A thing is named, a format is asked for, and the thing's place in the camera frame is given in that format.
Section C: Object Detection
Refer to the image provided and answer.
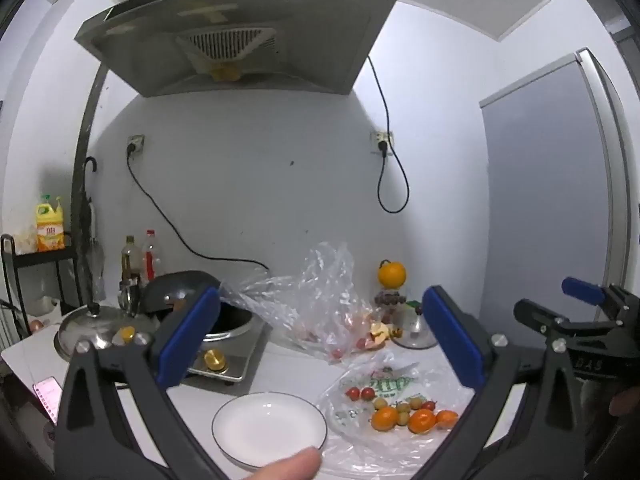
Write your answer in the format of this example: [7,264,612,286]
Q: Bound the grey refrigerator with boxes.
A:
[479,47,640,376]

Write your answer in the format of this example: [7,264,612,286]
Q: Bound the crumpled white bag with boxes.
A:
[12,230,38,255]

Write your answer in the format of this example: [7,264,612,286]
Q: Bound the green printed plastic bag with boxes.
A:
[317,350,501,478]

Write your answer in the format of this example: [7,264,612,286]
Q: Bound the white plate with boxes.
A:
[211,391,328,472]

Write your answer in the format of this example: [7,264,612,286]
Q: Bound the steel induction cooker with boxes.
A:
[112,302,273,386]

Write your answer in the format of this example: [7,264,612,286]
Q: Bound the person's left hand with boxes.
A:
[252,447,323,480]

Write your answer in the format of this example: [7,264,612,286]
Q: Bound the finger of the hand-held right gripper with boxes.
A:
[561,276,640,328]
[514,298,626,348]

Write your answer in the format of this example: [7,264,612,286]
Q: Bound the black wok with wooden handle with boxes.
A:
[139,270,223,321]

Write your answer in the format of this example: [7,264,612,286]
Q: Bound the steel wok lid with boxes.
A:
[54,302,161,363]

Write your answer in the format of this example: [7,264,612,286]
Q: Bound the clear box of dates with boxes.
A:
[372,287,408,308]

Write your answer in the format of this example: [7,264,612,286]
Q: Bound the orange peels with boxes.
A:
[367,320,403,348]

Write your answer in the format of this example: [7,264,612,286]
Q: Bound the metal cup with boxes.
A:
[118,278,143,317]

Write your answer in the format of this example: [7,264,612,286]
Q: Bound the red-capped sauce bottle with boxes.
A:
[141,230,163,281]

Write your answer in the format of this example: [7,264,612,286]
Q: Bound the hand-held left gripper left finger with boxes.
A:
[52,285,236,480]

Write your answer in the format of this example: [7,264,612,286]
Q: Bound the yellow detergent bottle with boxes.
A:
[35,195,66,252]

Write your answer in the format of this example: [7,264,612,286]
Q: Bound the dark vertical pipe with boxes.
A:
[70,67,108,311]

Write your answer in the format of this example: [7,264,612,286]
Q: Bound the clear plastic bag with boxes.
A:
[220,241,401,366]

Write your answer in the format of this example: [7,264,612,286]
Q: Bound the large orange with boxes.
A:
[377,259,407,288]

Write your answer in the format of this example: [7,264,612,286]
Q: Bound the person's right hand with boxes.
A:
[609,385,640,418]

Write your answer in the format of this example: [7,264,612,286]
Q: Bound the dark oil bottle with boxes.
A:
[121,236,141,286]

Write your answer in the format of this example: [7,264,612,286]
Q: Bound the steel range hood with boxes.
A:
[74,0,397,98]

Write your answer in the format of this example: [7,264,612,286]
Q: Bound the black umbrella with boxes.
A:
[82,156,106,301]

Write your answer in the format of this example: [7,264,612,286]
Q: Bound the black induction cooker cable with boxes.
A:
[125,142,272,272]

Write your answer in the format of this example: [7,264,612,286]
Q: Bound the black metal rack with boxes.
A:
[0,234,83,346]

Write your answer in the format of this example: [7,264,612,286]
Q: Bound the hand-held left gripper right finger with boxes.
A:
[421,285,586,480]

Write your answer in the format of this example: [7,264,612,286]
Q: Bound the smartphone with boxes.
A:
[32,376,63,423]

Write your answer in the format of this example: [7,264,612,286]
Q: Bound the black range hood cable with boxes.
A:
[366,55,410,214]

